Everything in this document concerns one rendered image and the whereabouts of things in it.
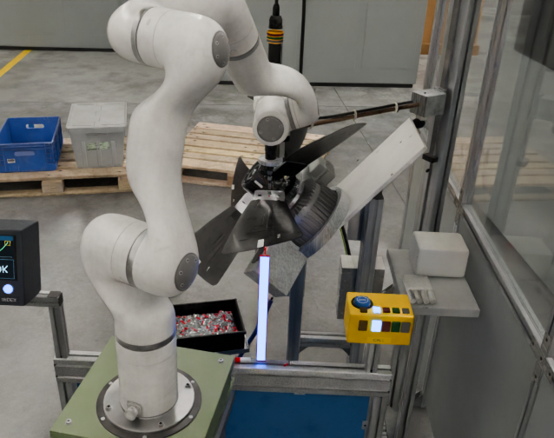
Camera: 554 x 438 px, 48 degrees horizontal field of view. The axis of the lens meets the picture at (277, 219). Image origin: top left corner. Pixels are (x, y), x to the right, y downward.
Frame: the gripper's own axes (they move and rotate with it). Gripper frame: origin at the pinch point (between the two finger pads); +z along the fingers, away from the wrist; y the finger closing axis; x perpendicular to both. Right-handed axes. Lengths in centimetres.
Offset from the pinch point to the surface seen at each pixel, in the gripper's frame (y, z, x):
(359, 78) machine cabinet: 95, 561, -142
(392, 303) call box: 33, -36, -43
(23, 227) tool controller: -58, -36, -26
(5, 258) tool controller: -61, -41, -32
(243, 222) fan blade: -6.8, -13.3, -34.0
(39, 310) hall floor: -119, 98, -151
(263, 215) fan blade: -1.4, -12.1, -32.3
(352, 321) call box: 22, -41, -45
